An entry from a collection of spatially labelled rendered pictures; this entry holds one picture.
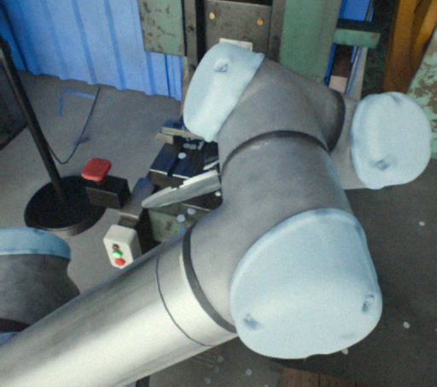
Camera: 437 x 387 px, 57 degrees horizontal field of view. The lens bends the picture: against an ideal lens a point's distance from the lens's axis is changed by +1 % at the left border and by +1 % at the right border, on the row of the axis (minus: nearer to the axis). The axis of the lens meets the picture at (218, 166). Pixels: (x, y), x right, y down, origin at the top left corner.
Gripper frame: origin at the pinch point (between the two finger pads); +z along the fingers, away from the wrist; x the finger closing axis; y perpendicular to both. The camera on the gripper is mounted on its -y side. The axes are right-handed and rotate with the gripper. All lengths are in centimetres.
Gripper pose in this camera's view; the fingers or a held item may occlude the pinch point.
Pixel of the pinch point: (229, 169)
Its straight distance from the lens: 63.6
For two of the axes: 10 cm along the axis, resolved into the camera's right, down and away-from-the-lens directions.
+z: -4.1, 1.0, 9.1
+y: -8.1, 4.1, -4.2
